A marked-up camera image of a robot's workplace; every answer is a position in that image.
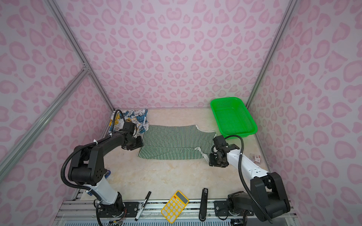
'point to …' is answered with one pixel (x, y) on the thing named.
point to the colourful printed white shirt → (140, 117)
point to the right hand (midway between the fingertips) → (212, 162)
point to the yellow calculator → (175, 206)
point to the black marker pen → (141, 209)
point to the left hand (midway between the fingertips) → (141, 142)
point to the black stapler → (203, 205)
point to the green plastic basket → (233, 117)
